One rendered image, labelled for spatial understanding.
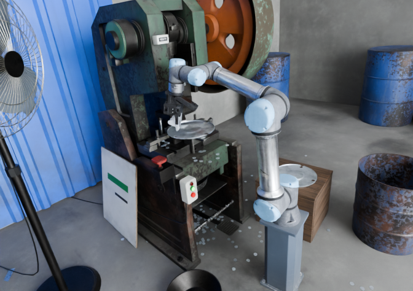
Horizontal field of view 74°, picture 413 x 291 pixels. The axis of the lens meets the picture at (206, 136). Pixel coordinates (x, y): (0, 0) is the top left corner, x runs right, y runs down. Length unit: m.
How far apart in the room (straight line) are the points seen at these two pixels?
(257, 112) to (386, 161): 1.31
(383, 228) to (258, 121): 1.18
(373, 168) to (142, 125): 1.56
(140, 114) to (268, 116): 0.98
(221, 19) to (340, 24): 2.96
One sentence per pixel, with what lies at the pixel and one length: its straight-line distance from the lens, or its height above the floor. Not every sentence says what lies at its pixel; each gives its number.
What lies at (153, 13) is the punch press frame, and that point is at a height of 1.43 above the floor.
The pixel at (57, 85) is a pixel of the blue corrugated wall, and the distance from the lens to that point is 2.54.
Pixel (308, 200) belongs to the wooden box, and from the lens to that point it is 1.81.
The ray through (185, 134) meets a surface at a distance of 1.59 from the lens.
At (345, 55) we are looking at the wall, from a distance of 4.58.
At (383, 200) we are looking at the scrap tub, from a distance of 1.85.
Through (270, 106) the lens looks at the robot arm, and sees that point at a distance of 1.03.
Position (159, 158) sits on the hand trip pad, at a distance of 1.40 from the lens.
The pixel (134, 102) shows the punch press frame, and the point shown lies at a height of 0.95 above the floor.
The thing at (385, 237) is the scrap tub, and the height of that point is 0.12.
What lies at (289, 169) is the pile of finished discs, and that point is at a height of 0.35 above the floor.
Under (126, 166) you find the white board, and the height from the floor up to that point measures 0.55.
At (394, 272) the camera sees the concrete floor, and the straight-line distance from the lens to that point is 2.00.
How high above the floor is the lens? 1.39
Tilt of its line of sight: 23 degrees down
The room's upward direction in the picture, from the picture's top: 5 degrees counter-clockwise
